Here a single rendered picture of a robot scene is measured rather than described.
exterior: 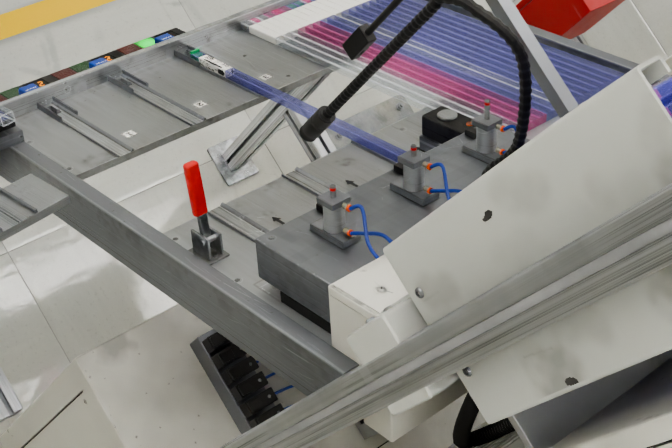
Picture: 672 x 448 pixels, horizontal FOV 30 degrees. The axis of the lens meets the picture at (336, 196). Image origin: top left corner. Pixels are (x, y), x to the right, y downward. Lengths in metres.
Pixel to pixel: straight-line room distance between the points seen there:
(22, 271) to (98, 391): 0.73
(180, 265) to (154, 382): 0.43
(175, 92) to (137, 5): 1.02
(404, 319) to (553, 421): 0.15
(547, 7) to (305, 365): 1.15
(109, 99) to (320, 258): 0.56
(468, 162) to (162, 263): 0.35
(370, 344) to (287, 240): 0.26
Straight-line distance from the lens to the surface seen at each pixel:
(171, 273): 1.34
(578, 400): 1.05
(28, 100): 1.69
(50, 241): 2.42
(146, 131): 1.60
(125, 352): 1.72
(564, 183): 0.82
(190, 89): 1.69
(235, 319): 1.27
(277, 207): 1.41
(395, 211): 1.28
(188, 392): 1.73
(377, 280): 1.14
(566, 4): 2.17
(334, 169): 1.47
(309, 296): 1.21
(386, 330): 0.99
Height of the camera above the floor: 2.21
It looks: 56 degrees down
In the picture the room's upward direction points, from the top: 49 degrees clockwise
